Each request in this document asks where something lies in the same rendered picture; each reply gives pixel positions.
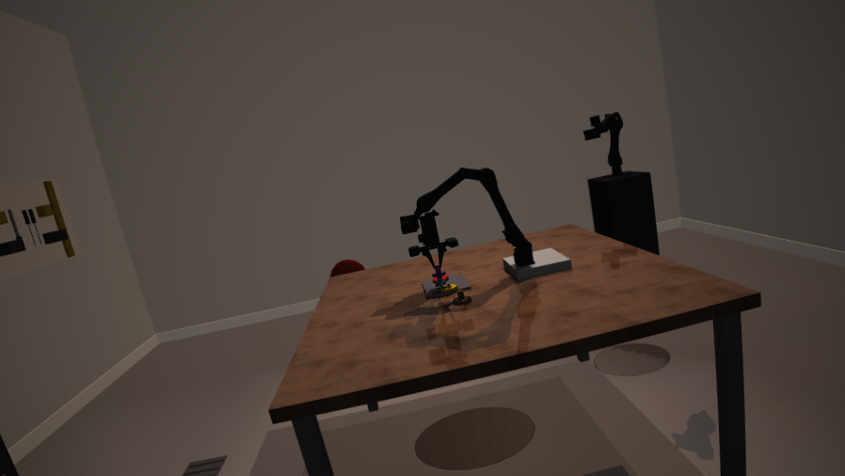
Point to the brown gear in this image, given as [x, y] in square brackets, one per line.
[461, 299]

